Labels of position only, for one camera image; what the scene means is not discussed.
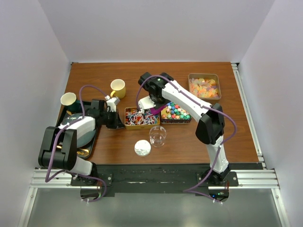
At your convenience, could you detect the dark green cup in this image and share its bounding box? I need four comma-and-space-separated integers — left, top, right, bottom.
67, 100, 82, 114

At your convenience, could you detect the clear glass jar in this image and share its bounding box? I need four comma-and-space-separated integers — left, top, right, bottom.
149, 125, 167, 148

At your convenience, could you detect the silver jar lid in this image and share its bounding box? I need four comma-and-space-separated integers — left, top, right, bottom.
134, 140, 151, 157

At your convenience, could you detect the silver popsicle candy tin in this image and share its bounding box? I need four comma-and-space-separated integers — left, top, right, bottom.
188, 73, 222, 100

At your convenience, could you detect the black tray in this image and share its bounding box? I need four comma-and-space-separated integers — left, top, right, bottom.
56, 99, 106, 159

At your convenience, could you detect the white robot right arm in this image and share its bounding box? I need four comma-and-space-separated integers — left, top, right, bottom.
136, 72, 230, 186

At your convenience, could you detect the grey blue plate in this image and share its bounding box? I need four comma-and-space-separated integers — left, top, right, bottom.
58, 113, 96, 148

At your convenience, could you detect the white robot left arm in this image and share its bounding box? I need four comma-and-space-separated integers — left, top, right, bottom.
38, 97, 125, 185

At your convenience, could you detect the white paper cup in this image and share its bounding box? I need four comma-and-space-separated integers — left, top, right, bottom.
60, 92, 77, 110

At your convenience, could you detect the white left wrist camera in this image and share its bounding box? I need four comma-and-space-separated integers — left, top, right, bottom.
105, 96, 120, 112

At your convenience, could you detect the yellow mug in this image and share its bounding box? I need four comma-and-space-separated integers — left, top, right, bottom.
110, 79, 126, 99

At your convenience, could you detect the purple plastic scoop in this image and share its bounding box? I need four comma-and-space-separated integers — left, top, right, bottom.
150, 105, 166, 115

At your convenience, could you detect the star candy tin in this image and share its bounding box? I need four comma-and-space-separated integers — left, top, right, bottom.
160, 102, 192, 124

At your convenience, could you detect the gold lollipop tin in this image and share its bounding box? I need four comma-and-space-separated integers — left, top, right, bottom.
124, 107, 160, 130

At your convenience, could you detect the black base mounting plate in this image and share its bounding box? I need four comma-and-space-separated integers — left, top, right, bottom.
42, 163, 263, 198

